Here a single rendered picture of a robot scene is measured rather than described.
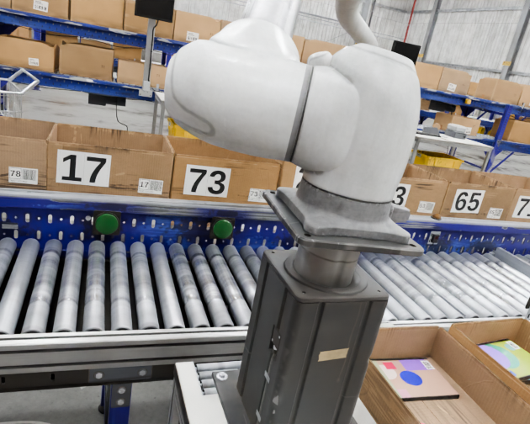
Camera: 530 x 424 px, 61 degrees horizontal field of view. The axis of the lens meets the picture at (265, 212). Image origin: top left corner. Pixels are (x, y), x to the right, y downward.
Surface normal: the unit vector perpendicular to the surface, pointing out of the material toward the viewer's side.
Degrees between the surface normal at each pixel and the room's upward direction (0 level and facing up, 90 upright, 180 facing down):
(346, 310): 90
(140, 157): 90
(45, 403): 0
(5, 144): 90
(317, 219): 14
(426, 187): 90
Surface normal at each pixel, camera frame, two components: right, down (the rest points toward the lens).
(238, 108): -0.11, 0.33
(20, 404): 0.18, -0.93
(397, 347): 0.32, 0.35
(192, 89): -0.32, 0.21
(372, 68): -0.12, -0.22
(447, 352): -0.93, -0.06
